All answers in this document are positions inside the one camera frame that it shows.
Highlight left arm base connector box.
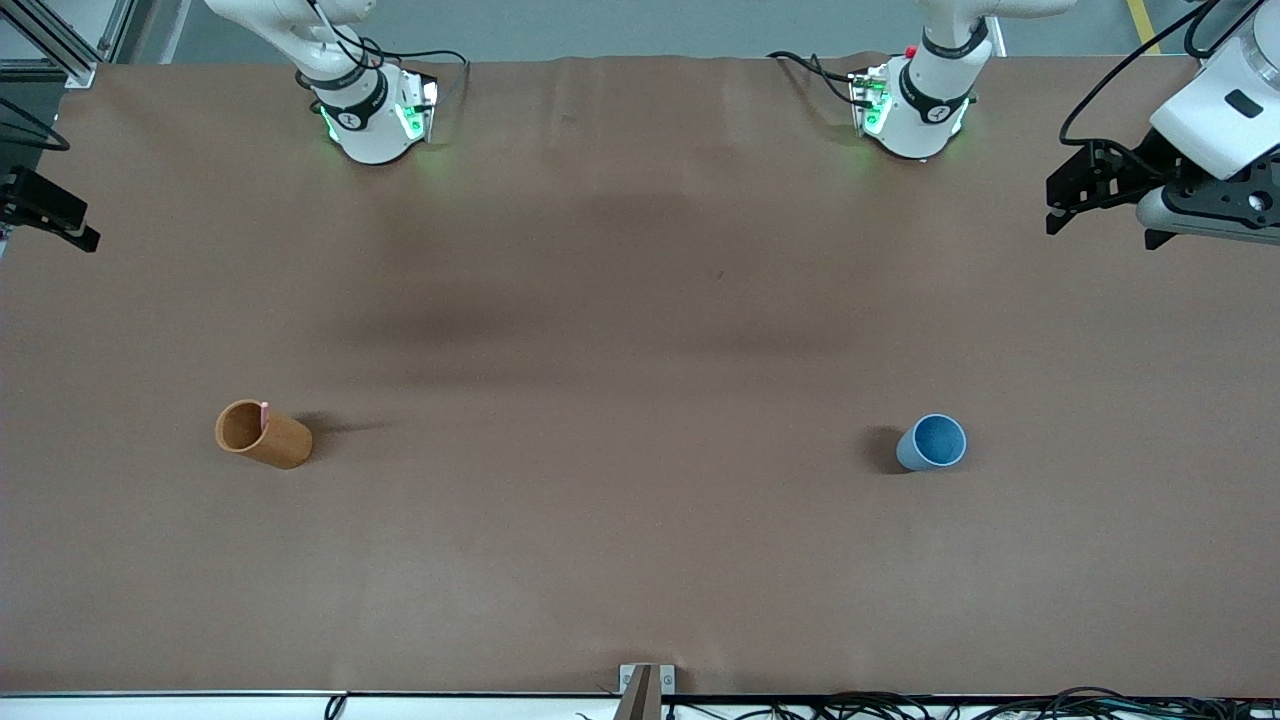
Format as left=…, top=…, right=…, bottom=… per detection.
left=850, top=68, right=893, bottom=137

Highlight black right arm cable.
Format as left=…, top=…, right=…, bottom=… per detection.
left=0, top=98, right=72, bottom=153

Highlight brown camera post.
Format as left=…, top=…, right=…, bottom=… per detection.
left=614, top=665, right=662, bottom=720

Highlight orange cylindrical cup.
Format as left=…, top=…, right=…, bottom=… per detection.
left=215, top=399, right=314, bottom=470

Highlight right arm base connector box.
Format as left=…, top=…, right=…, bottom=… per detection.
left=398, top=72, right=439, bottom=143

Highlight black cable bundle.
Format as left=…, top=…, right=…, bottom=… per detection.
left=668, top=686, right=1280, bottom=720

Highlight black left base cable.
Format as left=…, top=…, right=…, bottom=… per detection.
left=768, top=50, right=861, bottom=106

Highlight silver metal bracket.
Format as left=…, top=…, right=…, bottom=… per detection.
left=619, top=664, right=677, bottom=696

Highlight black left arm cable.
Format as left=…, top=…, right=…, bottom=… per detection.
left=1058, top=0, right=1266, bottom=186

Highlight blue cup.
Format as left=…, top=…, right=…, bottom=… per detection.
left=895, top=413, right=968, bottom=473

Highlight black base cable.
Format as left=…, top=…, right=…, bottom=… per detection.
left=355, top=35, right=471, bottom=106
left=768, top=50, right=861, bottom=106

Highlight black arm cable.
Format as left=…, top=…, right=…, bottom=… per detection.
left=1058, top=0, right=1266, bottom=186
left=0, top=98, right=72, bottom=153

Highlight brown table cover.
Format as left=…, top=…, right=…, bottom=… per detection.
left=0, top=52, right=1280, bottom=698

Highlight black right base cable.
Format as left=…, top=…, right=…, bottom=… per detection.
left=355, top=35, right=471, bottom=106

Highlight aluminium frame profile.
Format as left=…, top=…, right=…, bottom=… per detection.
left=0, top=0, right=98, bottom=89

